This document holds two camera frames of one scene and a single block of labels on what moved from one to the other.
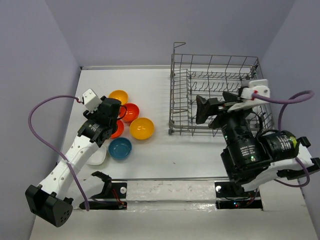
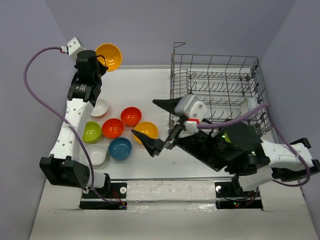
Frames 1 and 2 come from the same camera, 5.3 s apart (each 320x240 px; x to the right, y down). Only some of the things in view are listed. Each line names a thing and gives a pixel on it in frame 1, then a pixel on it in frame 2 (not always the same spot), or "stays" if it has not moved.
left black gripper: [90, 116] -> [102, 68]
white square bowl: [98, 157] stays
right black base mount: [228, 196] stays
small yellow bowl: [119, 95] -> [112, 54]
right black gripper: [211, 106] -> [153, 145]
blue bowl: [120, 148] stays
